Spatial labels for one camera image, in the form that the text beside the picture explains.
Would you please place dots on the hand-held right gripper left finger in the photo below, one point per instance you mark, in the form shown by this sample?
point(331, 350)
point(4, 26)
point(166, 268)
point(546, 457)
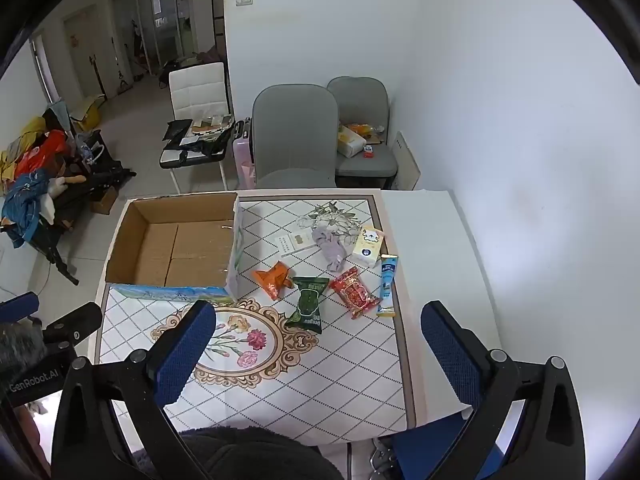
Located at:
point(186, 350)

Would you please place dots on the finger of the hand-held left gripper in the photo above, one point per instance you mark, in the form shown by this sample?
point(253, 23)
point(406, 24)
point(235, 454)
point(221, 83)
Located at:
point(75, 322)
point(17, 306)

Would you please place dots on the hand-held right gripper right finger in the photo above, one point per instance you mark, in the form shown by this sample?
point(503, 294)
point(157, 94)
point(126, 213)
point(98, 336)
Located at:
point(450, 350)

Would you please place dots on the blue yellow stick packet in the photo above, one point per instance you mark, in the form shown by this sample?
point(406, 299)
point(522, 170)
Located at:
point(388, 285)

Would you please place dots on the orange snack packet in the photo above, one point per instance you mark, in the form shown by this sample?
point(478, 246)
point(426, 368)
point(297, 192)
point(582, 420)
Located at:
point(272, 282)

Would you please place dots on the red snack packet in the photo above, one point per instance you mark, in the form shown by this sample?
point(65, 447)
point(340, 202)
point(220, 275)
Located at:
point(354, 292)

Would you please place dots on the green snack packet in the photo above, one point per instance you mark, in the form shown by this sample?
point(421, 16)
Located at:
point(307, 305)

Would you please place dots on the white yellow tissue pack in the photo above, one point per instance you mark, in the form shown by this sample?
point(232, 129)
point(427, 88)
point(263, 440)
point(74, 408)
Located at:
point(367, 246)

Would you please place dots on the white card packet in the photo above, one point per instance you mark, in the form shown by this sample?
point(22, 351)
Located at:
point(295, 244)

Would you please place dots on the purple cloth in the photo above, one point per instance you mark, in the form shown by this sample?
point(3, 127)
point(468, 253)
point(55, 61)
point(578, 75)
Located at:
point(330, 247)

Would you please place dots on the person's left forearm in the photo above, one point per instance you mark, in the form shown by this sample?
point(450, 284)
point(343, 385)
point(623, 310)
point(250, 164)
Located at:
point(20, 342)

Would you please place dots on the blue cloth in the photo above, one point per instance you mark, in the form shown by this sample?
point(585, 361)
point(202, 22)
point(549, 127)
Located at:
point(25, 205)

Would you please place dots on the blue stool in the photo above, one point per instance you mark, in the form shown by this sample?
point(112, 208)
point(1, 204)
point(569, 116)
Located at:
point(430, 452)

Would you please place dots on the small cardboard box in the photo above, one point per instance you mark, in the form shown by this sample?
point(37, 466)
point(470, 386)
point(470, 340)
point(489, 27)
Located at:
point(104, 202)

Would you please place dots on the floral printed tablecloth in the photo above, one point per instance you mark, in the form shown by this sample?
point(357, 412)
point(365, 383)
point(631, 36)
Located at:
point(325, 375)

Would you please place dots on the pile of clothes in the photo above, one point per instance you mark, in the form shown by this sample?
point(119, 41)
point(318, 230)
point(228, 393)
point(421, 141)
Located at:
point(95, 175)

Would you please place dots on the red bag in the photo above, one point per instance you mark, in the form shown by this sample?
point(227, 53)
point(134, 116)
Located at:
point(45, 152)

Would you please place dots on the yellow cloth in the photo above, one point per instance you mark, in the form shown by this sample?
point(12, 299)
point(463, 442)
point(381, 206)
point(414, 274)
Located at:
point(25, 132)

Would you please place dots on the white board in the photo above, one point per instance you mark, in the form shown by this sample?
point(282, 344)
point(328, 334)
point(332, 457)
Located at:
point(406, 162)

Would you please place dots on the pink suitcase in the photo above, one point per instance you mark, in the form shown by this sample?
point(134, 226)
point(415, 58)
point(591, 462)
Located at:
point(242, 155)

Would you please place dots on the yellow box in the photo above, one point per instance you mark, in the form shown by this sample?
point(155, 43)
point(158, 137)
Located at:
point(87, 112)

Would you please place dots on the small red box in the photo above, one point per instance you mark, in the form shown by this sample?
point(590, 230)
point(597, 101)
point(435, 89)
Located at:
point(369, 152)

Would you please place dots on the black bag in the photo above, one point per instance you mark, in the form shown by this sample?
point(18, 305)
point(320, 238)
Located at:
point(177, 132)

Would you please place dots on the pile of papers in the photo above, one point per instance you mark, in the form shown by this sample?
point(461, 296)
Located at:
point(212, 127)

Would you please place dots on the white yellow tissue bag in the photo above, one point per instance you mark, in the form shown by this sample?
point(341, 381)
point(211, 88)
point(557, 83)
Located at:
point(350, 142)

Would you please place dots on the orange snack bag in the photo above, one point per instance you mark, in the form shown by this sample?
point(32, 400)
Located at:
point(367, 130)

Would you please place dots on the grey chair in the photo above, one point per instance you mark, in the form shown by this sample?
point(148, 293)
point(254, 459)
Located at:
point(365, 100)
point(292, 130)

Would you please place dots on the wooden door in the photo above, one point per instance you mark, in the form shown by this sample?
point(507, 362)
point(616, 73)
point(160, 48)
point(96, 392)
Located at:
point(82, 55)

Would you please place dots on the white padded chair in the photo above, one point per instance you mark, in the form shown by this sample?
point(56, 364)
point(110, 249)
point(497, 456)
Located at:
point(197, 90)

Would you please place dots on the glass sliding door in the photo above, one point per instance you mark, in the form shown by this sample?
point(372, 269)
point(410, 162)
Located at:
point(150, 25)

